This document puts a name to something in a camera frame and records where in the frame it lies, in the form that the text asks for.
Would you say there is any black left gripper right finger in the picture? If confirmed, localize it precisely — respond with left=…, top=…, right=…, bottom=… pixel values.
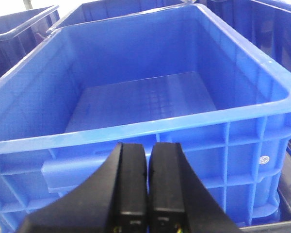
left=148, top=142, right=241, bottom=233

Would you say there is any blue crate behind centre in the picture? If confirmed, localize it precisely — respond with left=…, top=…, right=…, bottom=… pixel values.
left=47, top=0, right=182, bottom=34

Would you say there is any blue crate on rack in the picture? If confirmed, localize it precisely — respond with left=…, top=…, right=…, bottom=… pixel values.
left=0, top=4, right=291, bottom=233

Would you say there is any blue crate far right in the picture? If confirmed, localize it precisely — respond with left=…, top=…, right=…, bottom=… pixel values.
left=205, top=0, right=291, bottom=72

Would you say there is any blue crate far left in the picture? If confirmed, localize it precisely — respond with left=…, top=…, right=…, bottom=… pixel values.
left=0, top=5, right=60, bottom=77

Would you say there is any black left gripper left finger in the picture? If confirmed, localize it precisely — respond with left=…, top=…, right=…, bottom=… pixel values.
left=17, top=143, right=147, bottom=233

